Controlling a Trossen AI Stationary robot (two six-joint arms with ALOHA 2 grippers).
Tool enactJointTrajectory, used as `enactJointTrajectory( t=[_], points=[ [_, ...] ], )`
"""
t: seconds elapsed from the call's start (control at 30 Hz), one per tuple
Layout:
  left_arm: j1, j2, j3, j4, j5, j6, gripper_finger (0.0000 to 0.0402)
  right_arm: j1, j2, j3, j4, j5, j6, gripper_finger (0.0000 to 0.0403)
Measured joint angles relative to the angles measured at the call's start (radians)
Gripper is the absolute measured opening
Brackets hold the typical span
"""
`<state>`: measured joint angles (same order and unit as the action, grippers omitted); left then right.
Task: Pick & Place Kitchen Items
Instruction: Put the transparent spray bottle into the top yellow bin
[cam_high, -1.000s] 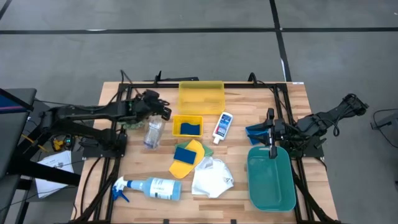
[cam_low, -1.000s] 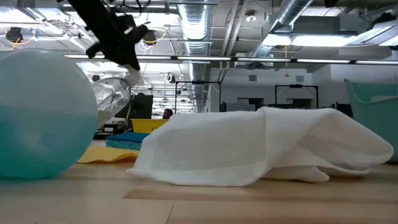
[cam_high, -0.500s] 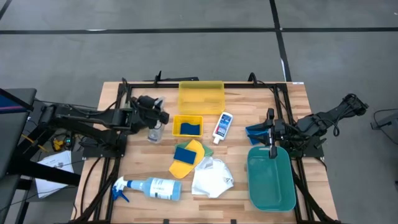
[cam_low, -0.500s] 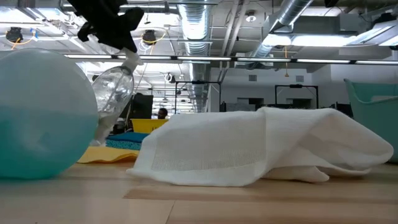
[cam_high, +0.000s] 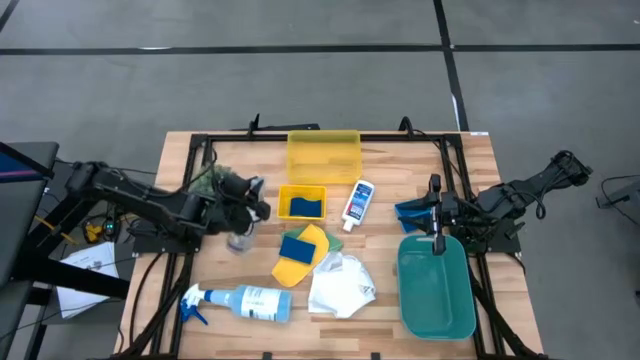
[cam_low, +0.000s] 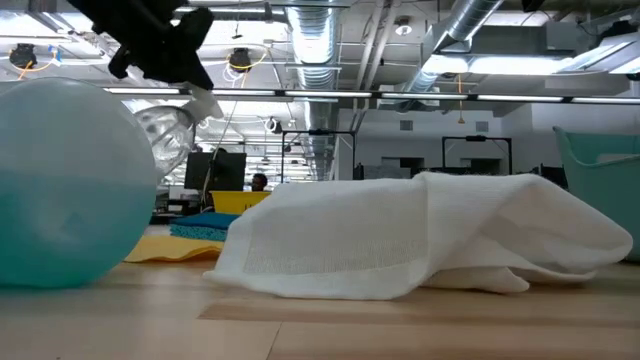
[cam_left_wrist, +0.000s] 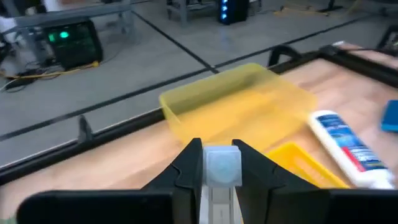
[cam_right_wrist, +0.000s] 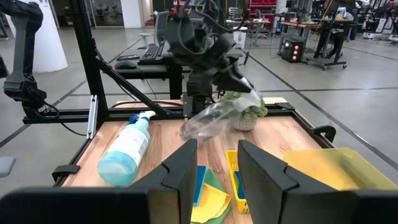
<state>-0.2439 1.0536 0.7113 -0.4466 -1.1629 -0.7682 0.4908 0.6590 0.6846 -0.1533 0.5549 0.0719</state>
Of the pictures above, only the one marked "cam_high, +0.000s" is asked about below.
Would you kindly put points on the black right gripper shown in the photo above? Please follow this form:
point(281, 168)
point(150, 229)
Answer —
point(450, 212)

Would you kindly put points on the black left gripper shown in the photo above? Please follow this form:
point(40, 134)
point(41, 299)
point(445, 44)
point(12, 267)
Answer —
point(232, 215)

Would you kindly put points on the blue rectangular sponge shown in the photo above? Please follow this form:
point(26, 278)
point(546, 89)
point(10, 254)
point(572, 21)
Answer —
point(297, 249)
point(412, 227)

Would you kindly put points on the clear spray bottle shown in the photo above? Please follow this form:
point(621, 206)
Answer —
point(240, 244)

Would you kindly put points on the blue wavy sponge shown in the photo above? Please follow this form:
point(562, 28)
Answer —
point(305, 207)

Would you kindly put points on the white lotion bottle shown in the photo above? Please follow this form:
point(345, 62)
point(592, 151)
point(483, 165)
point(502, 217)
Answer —
point(358, 202)

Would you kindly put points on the yellow cloth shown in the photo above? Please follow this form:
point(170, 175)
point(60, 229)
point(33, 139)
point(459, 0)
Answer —
point(290, 275)

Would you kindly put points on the blue liquid spray bottle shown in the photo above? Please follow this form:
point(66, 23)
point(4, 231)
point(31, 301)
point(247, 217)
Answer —
point(260, 303)

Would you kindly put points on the white cloth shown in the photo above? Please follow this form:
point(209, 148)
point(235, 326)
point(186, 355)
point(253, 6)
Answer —
point(340, 285)

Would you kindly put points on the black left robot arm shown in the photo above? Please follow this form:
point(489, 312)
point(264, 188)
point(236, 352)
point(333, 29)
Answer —
point(150, 200)

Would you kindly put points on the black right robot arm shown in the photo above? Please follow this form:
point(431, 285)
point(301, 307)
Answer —
point(525, 192)

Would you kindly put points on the yellow slotted basket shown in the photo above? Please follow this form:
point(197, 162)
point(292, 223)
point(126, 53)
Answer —
point(282, 205)

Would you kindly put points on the yellow translucent tray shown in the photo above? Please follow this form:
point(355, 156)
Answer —
point(320, 160)

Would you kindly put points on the teal plastic tub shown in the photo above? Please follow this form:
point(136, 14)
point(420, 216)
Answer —
point(435, 295)

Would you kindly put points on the white paper sheet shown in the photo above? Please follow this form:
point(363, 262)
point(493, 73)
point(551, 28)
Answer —
point(95, 257)

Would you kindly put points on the black bench stand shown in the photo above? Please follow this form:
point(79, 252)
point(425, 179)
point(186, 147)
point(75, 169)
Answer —
point(20, 210)

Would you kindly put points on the black aluminium table frame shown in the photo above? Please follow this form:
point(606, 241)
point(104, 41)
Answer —
point(400, 136)

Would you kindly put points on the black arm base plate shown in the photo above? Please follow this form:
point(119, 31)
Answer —
point(165, 245)
point(500, 245)

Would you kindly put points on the black clamp bracket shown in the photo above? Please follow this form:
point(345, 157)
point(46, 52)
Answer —
point(300, 126)

